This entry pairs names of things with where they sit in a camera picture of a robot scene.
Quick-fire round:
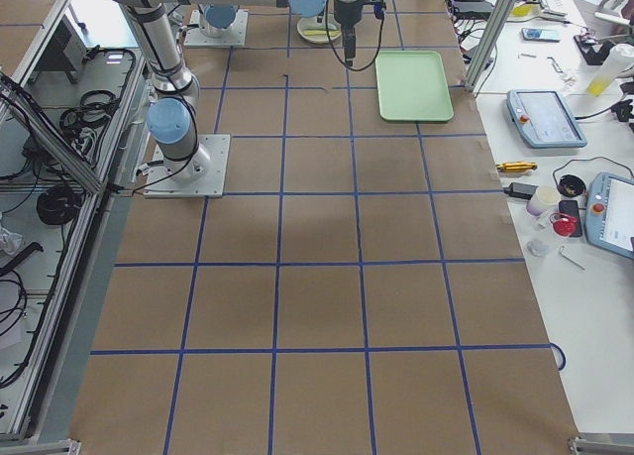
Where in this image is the cream round plate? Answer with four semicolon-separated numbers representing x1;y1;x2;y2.
296;17;342;45

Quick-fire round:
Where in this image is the white plastic cup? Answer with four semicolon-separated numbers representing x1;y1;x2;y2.
526;185;561;216

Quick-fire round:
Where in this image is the coiled black cable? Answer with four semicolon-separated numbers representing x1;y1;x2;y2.
36;183;83;227

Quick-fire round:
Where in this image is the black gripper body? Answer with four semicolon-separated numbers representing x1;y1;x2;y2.
334;0;365;28

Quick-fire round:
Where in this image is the black smartphone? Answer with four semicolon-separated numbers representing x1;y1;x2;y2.
559;199;583;238

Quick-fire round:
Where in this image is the yellow handled tool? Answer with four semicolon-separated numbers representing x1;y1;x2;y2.
496;162;538;173

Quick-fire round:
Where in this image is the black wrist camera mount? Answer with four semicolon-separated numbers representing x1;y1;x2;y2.
364;0;386;21

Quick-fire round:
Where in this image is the aluminium frame post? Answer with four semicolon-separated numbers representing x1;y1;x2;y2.
464;0;515;91

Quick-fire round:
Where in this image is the silver allen key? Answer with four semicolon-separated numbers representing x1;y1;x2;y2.
558;246;585;271

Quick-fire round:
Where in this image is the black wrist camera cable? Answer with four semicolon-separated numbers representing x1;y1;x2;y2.
324;0;387;72

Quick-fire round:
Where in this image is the grey teach pendant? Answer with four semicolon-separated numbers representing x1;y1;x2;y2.
506;89;587;149

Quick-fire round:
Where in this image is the red round lid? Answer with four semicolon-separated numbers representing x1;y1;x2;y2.
550;212;578;238

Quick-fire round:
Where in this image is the light green plastic tray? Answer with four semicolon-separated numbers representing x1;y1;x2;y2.
374;51;454;123

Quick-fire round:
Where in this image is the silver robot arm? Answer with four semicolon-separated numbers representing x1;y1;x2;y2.
198;4;238;38
112;0;369;183

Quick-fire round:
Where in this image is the black bowl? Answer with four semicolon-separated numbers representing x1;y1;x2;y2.
557;174;586;198

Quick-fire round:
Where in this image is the black power adapter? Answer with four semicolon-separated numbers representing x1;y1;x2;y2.
503;181;537;200

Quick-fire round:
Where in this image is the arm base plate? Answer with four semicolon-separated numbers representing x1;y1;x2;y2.
183;9;249;49
142;134;231;198

